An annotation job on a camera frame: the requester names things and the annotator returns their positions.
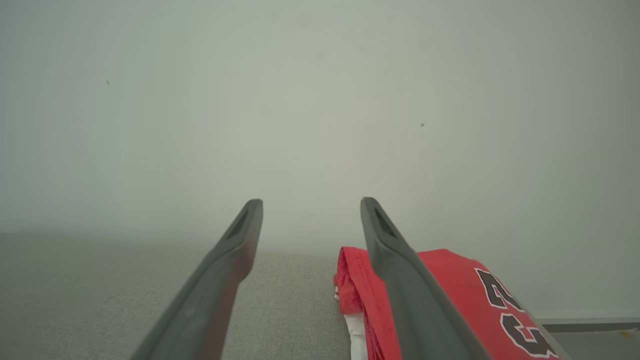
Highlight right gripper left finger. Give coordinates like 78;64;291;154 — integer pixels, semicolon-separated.
130;198;265;360

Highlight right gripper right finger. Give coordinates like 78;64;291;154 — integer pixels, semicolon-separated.
360;196;494;360

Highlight red and white basketball jersey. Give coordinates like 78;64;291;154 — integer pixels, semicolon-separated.
333;246;567;360

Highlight white and black baseboard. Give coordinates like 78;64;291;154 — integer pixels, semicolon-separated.
534;314;640;334

